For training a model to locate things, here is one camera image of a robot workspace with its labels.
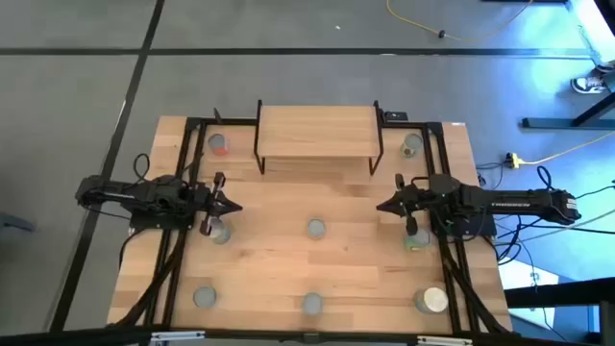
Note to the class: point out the person's leg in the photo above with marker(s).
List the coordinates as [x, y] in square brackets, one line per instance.
[606, 68]

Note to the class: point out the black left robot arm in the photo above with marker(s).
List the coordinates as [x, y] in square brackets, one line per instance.
[144, 197]

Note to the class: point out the black desk stand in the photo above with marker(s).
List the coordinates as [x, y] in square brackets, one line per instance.
[552, 123]

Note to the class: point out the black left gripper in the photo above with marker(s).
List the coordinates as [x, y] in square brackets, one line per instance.
[204, 204]

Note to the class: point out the orange yellow can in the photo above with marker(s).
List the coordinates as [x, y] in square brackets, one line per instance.
[316, 229]

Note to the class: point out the orange white sauce can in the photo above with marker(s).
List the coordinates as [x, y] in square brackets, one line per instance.
[218, 144]

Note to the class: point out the silver frame bracket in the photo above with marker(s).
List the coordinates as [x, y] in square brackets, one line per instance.
[175, 335]
[444, 340]

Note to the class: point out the small black box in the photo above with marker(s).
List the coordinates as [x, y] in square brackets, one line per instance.
[396, 116]

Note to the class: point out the wooden shelf with black legs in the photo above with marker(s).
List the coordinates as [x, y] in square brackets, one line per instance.
[317, 130]

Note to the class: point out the black table beam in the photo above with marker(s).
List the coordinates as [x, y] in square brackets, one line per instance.
[557, 293]

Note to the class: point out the pale green fruit can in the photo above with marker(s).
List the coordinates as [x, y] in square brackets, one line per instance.
[412, 144]

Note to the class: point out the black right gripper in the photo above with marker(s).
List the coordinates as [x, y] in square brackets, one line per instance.
[418, 199]

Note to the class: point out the black aluminium table frame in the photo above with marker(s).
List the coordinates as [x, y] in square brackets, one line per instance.
[264, 338]

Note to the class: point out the green lime can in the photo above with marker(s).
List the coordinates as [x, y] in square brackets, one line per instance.
[419, 239]

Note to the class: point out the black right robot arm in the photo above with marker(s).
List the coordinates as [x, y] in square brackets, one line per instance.
[509, 204]

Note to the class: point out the person's shoe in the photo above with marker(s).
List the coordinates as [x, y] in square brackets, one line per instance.
[588, 85]

